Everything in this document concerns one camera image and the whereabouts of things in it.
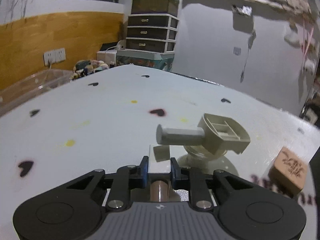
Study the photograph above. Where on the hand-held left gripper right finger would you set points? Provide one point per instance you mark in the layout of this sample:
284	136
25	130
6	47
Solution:
174	177

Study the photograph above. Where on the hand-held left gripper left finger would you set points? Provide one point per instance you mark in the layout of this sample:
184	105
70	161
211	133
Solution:
144	175

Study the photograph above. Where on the white charger adapter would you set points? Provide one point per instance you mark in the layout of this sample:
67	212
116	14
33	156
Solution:
160	166

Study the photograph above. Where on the brown cylindrical tube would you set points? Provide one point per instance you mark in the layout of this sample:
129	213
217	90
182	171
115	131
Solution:
160	191

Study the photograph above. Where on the carved wooden block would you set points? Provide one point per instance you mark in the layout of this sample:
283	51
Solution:
288	171

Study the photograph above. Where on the teal patterned cabinet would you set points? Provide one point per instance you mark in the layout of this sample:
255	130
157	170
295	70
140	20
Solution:
147	60

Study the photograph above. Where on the pile of plush toys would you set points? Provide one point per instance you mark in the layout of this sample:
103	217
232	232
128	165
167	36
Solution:
90	67

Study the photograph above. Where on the white storage box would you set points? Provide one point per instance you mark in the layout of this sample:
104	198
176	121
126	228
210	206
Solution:
110	55

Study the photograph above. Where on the white plastic drawer unit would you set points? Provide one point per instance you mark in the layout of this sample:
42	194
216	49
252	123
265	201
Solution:
150	33

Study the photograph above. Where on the clear plastic storage bin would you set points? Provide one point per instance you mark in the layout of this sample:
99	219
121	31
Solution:
30	90

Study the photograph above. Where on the glass fish tank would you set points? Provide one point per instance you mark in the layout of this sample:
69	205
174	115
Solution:
155	2

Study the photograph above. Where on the white hanging bag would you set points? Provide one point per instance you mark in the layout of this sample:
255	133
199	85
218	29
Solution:
293	36

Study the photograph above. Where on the small wall hook plate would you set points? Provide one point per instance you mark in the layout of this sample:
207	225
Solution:
237	51

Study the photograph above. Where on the white wall outlet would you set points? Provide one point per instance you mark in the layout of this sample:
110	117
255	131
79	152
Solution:
54	55

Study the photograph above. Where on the clear wall bracket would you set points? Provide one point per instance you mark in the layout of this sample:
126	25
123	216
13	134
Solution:
242	10

